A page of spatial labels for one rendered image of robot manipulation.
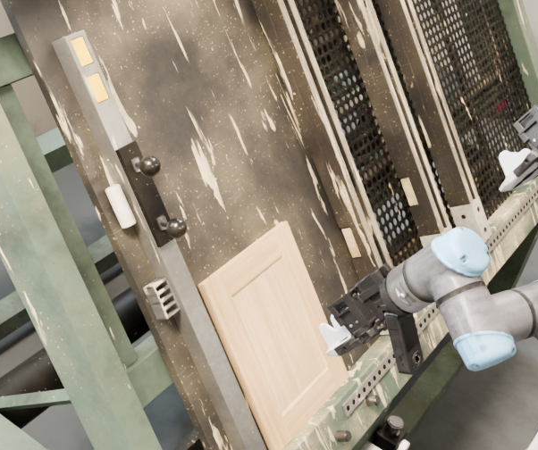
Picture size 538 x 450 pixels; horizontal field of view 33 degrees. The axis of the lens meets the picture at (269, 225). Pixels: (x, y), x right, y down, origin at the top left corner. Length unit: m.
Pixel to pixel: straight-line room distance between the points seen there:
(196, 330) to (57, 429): 1.40
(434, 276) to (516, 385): 2.43
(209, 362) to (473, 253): 0.68
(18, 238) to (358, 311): 0.58
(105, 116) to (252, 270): 0.48
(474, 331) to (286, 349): 0.79
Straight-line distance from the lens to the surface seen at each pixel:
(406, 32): 2.55
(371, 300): 1.41
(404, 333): 1.41
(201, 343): 1.77
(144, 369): 1.77
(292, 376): 2.01
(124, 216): 1.69
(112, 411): 1.62
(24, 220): 1.53
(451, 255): 1.28
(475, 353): 1.28
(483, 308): 1.29
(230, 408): 1.83
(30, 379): 2.27
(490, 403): 3.58
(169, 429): 3.13
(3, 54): 1.68
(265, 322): 1.95
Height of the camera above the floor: 2.39
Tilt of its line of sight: 36 degrees down
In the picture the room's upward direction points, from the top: 13 degrees clockwise
